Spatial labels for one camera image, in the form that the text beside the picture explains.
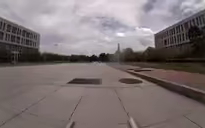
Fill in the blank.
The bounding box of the slim distant tower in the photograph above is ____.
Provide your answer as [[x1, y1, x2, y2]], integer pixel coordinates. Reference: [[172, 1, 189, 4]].
[[115, 42, 122, 63]]

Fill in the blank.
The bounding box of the rectangular dark manhole cover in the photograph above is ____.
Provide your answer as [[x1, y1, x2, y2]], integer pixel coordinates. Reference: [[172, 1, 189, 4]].
[[67, 77, 103, 86]]

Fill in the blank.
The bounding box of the row of trees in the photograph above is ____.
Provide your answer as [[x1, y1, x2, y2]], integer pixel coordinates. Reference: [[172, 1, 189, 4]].
[[0, 45, 191, 64]]

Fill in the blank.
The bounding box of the round dark manhole cover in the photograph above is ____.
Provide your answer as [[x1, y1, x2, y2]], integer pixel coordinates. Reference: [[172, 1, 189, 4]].
[[118, 77, 144, 85]]

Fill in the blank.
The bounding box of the grey concrete slab pavement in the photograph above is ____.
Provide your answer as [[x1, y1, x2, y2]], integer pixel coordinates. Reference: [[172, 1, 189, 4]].
[[0, 61, 205, 128]]

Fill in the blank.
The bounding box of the flat dark manhole cover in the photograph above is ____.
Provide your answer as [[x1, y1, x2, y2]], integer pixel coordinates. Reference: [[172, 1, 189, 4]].
[[133, 68, 155, 73]]

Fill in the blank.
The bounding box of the robot's own part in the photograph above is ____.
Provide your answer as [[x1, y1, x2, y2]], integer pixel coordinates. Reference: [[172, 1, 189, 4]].
[[128, 116, 139, 128], [65, 120, 75, 128]]

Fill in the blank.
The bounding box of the grey stone kerb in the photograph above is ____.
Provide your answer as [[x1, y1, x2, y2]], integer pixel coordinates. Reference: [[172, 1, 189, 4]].
[[124, 69, 205, 108]]

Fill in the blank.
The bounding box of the pale building with window rows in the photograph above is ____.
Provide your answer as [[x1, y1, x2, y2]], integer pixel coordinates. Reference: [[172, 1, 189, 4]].
[[153, 5, 205, 52], [0, 12, 42, 63]]

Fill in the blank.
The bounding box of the grass strip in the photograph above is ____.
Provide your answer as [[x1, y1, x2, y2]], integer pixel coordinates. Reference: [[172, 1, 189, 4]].
[[128, 61, 205, 76]]

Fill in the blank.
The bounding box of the red brick path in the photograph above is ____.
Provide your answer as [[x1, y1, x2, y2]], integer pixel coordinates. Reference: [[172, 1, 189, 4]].
[[106, 62, 205, 95]]

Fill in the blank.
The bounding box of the dark tree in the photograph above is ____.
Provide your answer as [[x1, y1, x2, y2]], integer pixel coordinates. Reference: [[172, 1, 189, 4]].
[[187, 25, 205, 60]]

